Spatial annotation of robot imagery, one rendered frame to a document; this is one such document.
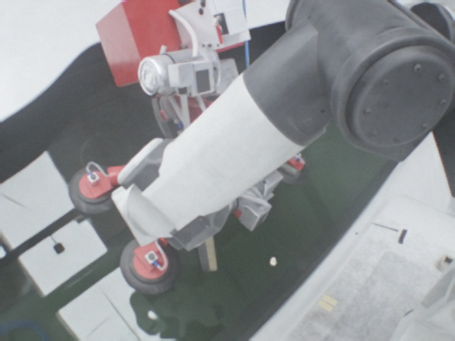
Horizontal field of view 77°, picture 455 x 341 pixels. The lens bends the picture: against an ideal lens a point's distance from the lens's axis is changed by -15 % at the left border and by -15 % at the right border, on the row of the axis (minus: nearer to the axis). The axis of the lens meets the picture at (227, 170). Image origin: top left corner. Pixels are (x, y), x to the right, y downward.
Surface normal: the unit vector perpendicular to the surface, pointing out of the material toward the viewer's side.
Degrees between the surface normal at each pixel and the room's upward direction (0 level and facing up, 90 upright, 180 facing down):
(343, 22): 42
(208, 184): 86
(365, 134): 100
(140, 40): 70
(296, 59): 60
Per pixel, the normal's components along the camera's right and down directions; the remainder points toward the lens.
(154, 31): 0.64, 0.11
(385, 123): 0.10, 0.73
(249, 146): -0.21, 0.50
